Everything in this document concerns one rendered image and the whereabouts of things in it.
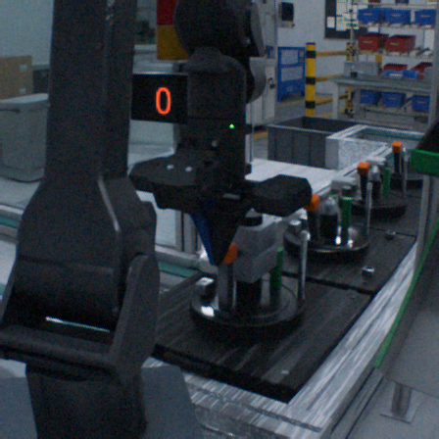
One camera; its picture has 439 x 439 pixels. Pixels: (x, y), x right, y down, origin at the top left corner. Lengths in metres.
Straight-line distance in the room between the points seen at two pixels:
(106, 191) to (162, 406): 0.16
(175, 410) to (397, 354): 0.25
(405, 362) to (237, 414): 0.17
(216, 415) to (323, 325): 0.20
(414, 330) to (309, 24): 11.57
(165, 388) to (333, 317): 0.34
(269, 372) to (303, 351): 0.06
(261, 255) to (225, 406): 0.19
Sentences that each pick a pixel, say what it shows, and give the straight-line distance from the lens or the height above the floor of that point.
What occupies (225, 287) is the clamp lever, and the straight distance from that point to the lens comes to 0.64.
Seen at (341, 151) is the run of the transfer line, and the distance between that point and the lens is 1.87.
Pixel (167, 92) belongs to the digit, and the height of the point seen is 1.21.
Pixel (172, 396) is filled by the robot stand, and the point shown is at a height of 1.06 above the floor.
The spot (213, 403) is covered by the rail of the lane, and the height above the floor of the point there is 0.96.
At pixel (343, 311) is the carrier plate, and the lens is 0.73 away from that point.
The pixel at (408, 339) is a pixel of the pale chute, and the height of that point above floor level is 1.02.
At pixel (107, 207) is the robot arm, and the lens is 0.31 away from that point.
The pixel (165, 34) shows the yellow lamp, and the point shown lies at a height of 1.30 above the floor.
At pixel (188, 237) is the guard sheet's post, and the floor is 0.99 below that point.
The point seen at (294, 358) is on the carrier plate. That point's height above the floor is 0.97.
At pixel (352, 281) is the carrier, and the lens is 0.81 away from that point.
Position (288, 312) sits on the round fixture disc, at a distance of 0.68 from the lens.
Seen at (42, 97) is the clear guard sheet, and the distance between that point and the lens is 1.08.
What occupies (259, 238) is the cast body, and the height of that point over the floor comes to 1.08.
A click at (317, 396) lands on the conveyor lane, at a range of 0.59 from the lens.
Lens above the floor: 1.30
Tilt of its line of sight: 19 degrees down
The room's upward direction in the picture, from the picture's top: straight up
